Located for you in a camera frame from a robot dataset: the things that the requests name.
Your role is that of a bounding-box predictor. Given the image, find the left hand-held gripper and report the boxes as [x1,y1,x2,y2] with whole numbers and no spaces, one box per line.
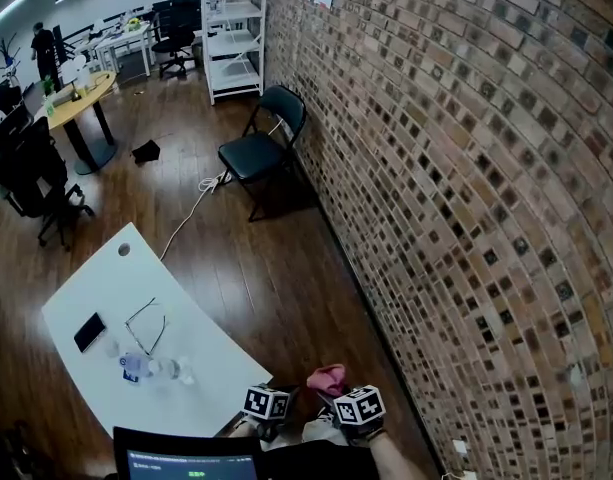
[242,383,301,443]

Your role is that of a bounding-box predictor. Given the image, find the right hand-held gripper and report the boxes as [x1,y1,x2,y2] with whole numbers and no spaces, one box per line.
[313,384,388,443]

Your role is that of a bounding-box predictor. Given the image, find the pink cloth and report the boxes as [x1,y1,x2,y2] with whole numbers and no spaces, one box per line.
[305,363,348,395]

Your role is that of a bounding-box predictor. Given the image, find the person's left forearm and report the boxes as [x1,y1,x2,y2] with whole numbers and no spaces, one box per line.
[227,417,261,440]

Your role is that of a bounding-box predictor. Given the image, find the person's right forearm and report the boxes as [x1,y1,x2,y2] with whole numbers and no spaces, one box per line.
[367,429,431,480]

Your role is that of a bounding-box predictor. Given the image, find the person's black shirt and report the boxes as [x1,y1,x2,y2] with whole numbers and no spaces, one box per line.
[258,437,383,480]

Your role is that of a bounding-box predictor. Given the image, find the laptop screen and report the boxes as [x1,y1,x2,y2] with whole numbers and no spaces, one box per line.
[112,424,265,480]

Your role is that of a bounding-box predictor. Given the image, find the clear plastic water bottle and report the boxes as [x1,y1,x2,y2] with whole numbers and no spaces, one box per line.
[145,355,197,387]
[117,351,155,381]

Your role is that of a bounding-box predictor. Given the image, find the white table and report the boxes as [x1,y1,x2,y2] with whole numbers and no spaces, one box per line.
[40,221,275,440]

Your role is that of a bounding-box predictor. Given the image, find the black smartphone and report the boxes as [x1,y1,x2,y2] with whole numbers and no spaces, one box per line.
[72,311,108,355]

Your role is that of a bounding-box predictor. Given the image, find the black folding chair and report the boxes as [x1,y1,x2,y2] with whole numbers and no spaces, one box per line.
[216,84,309,224]

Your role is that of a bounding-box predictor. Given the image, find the black flat pouch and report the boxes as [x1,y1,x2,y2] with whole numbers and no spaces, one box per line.
[130,138,163,166]

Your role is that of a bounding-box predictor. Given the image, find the black office chair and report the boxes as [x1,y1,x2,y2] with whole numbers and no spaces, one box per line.
[150,0,201,80]
[0,114,97,252]
[0,79,36,170]

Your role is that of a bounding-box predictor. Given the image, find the wooden side table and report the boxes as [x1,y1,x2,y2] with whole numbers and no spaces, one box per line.
[32,69,121,177]

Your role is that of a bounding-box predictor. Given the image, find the small green plant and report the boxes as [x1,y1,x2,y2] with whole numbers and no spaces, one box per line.
[42,74,58,119]

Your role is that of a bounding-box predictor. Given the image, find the white desk lamp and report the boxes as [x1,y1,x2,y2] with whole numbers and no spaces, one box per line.
[60,54,91,102]

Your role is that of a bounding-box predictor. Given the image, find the white desk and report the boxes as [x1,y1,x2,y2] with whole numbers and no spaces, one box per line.
[72,17,156,78]

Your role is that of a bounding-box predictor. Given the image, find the black coat rack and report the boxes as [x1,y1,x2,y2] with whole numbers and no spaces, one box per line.
[0,32,23,87]

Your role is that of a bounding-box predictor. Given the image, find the ceiling light strip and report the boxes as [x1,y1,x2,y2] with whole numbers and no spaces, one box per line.
[0,0,31,35]

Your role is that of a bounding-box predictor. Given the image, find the white power cable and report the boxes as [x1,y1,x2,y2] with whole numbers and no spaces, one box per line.
[157,117,288,262]

